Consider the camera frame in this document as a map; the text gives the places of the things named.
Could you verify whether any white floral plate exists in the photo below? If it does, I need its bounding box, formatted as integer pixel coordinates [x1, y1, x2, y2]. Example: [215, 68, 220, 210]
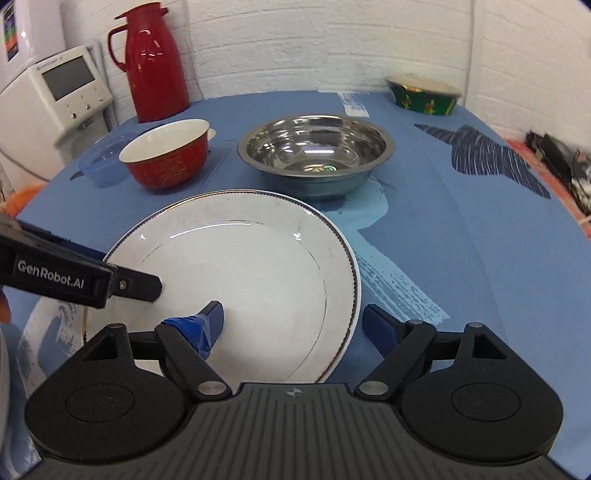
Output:
[17, 298, 85, 398]

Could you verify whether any white plate silver rim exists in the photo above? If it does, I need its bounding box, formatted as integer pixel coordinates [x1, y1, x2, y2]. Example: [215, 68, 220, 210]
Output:
[82, 190, 361, 387]

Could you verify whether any red bowl white inside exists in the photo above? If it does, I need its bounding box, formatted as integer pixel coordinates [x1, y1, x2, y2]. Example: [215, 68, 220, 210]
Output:
[118, 119, 216, 190]

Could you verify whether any stainless steel bowl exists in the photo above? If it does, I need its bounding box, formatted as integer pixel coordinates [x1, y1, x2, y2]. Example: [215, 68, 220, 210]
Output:
[238, 114, 394, 200]

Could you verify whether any left hand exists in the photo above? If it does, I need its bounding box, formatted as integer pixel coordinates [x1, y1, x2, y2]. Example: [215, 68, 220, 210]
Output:
[0, 291, 11, 324]

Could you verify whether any orange plastic basin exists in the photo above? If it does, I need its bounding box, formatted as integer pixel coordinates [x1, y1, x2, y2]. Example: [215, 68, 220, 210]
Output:
[1, 182, 47, 218]

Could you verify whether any blue plastic bowl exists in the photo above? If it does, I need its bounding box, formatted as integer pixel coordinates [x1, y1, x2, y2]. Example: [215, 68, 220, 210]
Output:
[79, 133, 134, 188]

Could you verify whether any blue printed tablecloth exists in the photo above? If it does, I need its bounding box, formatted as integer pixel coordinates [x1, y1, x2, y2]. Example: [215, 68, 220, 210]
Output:
[0, 89, 591, 480]

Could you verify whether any white machine with screen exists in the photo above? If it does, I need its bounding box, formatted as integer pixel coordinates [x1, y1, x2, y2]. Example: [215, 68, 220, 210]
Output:
[1, 46, 113, 190]

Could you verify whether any red thermos jug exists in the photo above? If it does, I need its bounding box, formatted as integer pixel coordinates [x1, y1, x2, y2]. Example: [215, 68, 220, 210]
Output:
[107, 2, 190, 123]

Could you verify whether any white water purifier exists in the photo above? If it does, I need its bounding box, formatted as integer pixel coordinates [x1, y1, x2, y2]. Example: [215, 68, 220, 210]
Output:
[0, 0, 66, 90]

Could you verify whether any green patterned bowl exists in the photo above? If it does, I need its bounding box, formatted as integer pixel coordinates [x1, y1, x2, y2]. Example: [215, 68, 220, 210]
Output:
[386, 75, 463, 116]

